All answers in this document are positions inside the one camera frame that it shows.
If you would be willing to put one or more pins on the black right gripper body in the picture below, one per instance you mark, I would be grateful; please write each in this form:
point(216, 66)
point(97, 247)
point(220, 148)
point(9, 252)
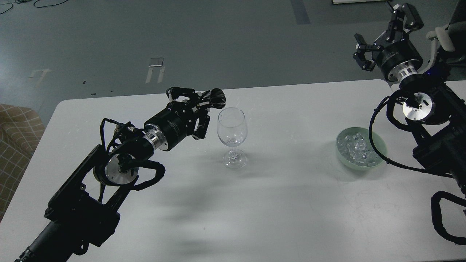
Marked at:
point(396, 54)

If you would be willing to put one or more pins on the white board on floor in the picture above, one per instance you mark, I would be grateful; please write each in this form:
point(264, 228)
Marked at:
point(335, 2)

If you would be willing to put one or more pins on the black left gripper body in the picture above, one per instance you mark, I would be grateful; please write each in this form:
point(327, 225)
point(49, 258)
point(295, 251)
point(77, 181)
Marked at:
point(171, 125)

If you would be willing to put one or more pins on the steel cocktail jigger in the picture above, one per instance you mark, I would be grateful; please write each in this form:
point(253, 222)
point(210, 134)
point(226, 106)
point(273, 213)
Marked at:
point(214, 98)

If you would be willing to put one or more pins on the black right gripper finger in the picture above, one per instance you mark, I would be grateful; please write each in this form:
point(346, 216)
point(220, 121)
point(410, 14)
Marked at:
point(404, 20)
point(360, 54)

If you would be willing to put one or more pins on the clear wine glass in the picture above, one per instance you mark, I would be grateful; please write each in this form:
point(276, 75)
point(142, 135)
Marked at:
point(232, 130)

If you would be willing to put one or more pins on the green bowl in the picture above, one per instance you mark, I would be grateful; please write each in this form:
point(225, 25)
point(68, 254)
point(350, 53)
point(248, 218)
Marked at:
point(378, 144)

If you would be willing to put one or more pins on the white office chair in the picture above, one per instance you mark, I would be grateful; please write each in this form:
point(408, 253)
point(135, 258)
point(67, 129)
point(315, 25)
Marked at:
point(447, 58)

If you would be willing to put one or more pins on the clear ice cubes pile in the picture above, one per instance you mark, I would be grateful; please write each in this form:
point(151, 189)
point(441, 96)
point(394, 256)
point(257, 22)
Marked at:
point(356, 149)

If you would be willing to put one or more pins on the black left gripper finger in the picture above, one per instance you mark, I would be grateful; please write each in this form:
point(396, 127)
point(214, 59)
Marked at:
point(203, 119)
point(173, 93)

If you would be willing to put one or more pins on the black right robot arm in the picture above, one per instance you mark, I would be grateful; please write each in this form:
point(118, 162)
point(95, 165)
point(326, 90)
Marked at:
point(423, 105)

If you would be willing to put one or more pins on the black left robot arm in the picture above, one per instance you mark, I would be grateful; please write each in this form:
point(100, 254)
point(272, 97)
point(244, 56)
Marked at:
point(84, 210)

